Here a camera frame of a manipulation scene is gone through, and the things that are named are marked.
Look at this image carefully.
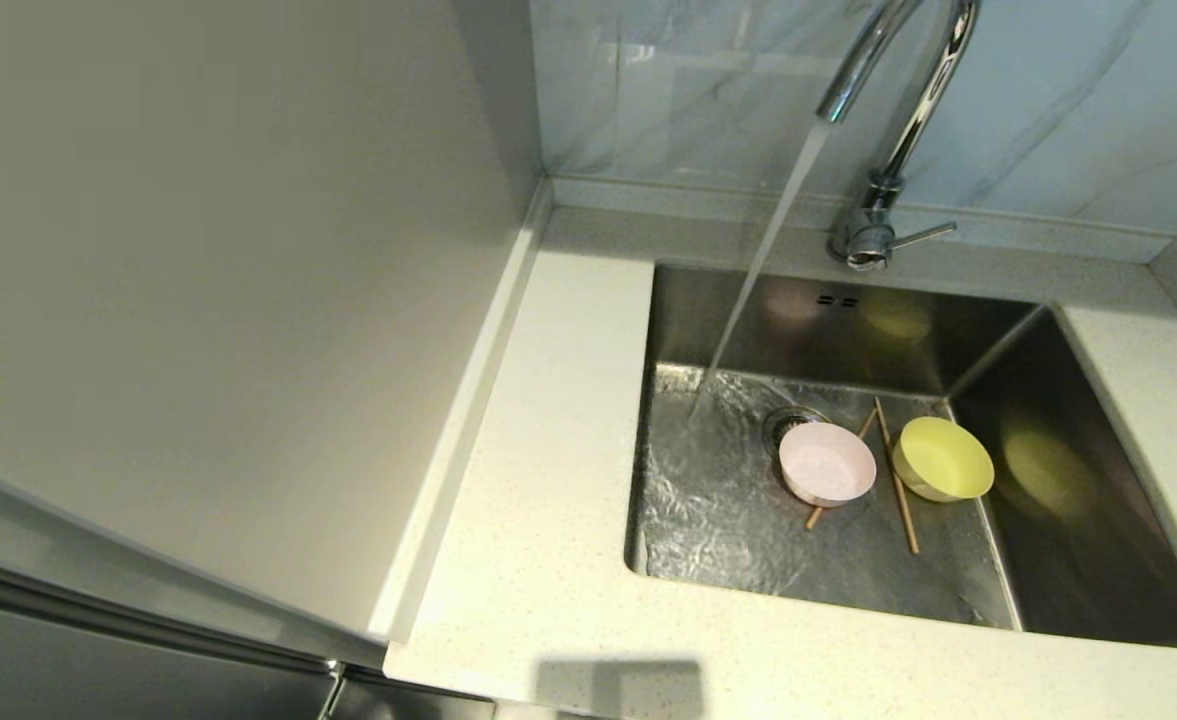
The pink bowl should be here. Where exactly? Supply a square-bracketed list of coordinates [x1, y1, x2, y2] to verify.
[778, 421, 878, 509]

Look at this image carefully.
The wooden chopstick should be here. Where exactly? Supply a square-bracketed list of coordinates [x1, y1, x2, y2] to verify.
[805, 406, 879, 532]
[873, 397, 921, 557]

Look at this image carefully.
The chrome gooseneck faucet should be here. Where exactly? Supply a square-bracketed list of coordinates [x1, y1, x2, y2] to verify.
[814, 0, 984, 273]

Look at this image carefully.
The yellow bowl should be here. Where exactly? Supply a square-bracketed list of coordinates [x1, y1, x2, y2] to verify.
[892, 416, 996, 504]

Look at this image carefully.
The stainless steel sink basin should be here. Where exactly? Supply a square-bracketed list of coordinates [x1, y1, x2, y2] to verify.
[624, 260, 1177, 651]

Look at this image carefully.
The round metal drain strainer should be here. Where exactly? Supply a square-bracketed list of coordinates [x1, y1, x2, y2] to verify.
[761, 404, 831, 463]

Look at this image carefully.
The grey tall cabinet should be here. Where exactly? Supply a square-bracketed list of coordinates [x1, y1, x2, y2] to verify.
[0, 0, 549, 720]

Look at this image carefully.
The chrome cabinet rail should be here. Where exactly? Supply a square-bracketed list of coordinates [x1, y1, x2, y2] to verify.
[0, 555, 389, 691]

